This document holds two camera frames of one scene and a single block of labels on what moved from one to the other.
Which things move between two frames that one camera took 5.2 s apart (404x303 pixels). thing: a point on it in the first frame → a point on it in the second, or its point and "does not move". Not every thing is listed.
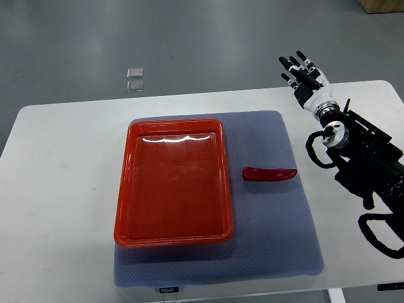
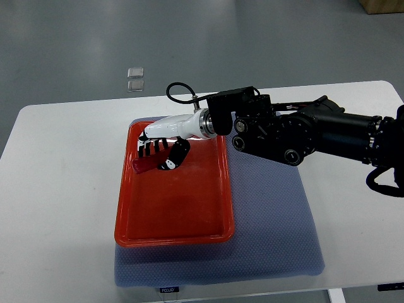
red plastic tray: [173, 187] does not move
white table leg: [336, 295] does not move
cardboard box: [382, 6] does not move
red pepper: [260, 174] → [144, 163]
